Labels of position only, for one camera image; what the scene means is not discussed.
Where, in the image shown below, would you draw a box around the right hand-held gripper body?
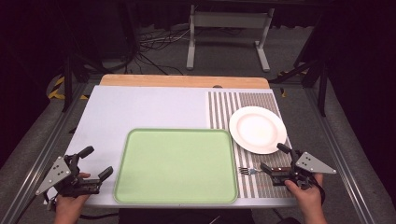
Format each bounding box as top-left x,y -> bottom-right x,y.
270,150 -> 337,191

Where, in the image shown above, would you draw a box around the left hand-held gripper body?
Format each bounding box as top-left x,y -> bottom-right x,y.
35,153 -> 104,199

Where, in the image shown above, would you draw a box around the fork with wooden handle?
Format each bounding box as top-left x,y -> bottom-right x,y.
238,166 -> 292,175

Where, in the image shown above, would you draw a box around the person's right hand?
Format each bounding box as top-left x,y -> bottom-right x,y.
284,173 -> 325,217

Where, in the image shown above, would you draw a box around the person's left hand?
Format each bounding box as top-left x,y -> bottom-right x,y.
54,172 -> 92,219

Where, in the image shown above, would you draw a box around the white round plate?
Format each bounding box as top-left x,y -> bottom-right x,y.
228,105 -> 288,156

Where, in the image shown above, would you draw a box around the striped placemat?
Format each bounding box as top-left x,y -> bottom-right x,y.
206,91 -> 295,200

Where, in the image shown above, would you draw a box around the yellow black floor tape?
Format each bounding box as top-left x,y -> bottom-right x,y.
47,76 -> 90,101

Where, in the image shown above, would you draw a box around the green rectangular tray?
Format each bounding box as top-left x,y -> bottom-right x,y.
112,128 -> 240,205

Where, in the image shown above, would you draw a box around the wooden board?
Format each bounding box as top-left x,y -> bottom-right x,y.
99,74 -> 271,90

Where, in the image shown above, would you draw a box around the grey metal stand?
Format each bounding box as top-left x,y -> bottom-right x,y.
185,4 -> 276,74

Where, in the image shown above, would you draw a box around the aluminium frame rail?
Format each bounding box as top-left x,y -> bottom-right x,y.
0,81 -> 92,224
302,87 -> 389,224

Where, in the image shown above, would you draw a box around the black floor cables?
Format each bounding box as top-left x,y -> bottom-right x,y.
134,26 -> 191,77

